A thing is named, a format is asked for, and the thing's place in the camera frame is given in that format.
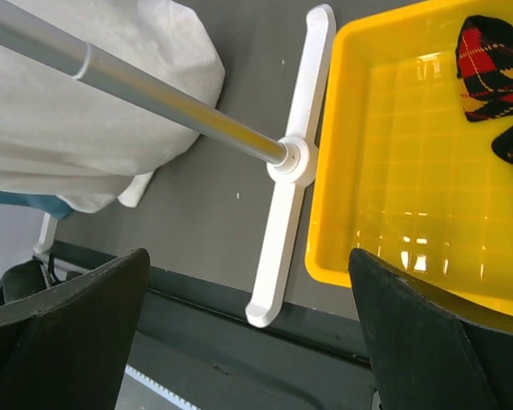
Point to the white metal clothes rack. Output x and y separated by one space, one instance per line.
291 161

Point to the white and green cloth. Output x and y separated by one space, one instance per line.
62 138

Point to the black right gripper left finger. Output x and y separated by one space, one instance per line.
67 347

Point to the yellow plastic tray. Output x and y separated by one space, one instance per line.
401 172

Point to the teal blue towel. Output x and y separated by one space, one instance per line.
51 205

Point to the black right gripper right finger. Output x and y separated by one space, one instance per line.
429 348

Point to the red black argyle sock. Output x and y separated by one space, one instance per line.
484 60

